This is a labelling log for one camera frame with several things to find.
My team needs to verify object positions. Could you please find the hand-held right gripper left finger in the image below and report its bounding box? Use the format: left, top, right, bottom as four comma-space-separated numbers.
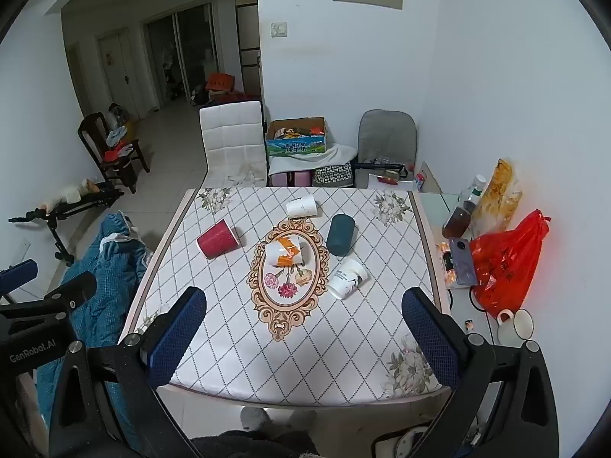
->
48, 286, 207, 458

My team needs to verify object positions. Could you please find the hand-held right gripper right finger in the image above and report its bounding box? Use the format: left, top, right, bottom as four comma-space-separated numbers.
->
401, 287, 560, 458

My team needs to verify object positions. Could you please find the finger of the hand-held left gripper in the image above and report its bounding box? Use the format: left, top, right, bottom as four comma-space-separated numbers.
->
0, 259, 39, 297
44, 271, 99, 312

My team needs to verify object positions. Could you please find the white cup with dark print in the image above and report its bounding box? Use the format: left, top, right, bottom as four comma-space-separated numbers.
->
327, 258, 369, 301

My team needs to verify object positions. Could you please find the red paper cup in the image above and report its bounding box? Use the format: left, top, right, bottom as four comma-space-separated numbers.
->
197, 219, 241, 260

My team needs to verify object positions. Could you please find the dark teal cup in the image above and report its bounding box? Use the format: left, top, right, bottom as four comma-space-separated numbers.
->
327, 214, 357, 257

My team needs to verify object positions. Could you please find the orange and white paper cup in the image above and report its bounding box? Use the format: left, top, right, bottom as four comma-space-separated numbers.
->
265, 236, 305, 268

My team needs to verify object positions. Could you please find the plain white paper cup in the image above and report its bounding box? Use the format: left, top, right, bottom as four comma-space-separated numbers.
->
285, 195, 319, 219

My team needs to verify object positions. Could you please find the blue quilted jacket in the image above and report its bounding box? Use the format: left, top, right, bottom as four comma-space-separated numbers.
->
36, 211, 152, 440

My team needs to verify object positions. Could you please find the floral diamond pattern tablecloth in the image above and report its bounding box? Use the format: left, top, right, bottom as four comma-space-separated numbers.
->
117, 186, 453, 405

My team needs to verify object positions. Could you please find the black tripod stand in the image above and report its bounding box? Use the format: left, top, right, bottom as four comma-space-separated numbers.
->
8, 185, 126, 266

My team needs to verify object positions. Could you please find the orange snack packet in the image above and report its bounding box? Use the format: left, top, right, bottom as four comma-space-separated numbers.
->
438, 241, 459, 290

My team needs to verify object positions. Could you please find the grey smartphone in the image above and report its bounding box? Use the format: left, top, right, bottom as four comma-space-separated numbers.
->
451, 237, 477, 285

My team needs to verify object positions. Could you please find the white enamel mug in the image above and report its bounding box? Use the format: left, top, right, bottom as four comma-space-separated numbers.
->
496, 308, 535, 340

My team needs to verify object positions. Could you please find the red plastic bag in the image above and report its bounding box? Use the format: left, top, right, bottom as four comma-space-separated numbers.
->
469, 209, 553, 318

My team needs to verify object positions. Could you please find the grey slipper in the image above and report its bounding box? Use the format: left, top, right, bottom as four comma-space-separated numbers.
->
240, 406, 268, 433

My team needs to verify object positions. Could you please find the bottle of brown liquid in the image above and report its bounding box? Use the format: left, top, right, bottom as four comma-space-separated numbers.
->
441, 204, 474, 240

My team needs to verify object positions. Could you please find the dark fuzzy clothing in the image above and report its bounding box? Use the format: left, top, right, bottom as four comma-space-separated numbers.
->
190, 429, 319, 458

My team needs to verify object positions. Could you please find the pile of clothes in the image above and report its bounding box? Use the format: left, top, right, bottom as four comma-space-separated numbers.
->
104, 125, 135, 161

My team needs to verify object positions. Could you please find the dark wooden chair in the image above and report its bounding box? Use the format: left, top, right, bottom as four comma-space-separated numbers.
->
78, 112, 150, 194

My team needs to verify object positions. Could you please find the yellow snack bag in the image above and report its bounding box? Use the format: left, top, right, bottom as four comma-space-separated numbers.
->
472, 158, 524, 240

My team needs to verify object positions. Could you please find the patterned handbag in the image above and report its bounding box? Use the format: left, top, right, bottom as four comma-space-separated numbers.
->
312, 163, 354, 188

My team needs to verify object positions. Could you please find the pink box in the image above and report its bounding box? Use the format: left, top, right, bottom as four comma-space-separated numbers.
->
270, 170, 314, 188

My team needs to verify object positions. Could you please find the white cloth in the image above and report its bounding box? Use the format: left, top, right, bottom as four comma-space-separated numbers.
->
267, 144, 359, 177

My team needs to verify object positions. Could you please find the white padded chair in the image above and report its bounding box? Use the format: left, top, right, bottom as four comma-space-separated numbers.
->
199, 101, 268, 188

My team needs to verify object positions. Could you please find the grey padded chair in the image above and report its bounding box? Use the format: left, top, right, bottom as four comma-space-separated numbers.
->
356, 110, 419, 190

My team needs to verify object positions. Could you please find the wooden door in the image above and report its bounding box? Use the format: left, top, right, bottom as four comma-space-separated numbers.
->
97, 27, 145, 121

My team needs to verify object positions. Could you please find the printed cardboard box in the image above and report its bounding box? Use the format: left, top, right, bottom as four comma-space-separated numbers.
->
265, 117, 328, 157

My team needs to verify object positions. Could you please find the orange box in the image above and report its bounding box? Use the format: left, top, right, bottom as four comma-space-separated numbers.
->
205, 73, 236, 94

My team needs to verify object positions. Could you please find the glass sliding door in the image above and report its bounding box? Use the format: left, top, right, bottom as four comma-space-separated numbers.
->
142, 2, 221, 106

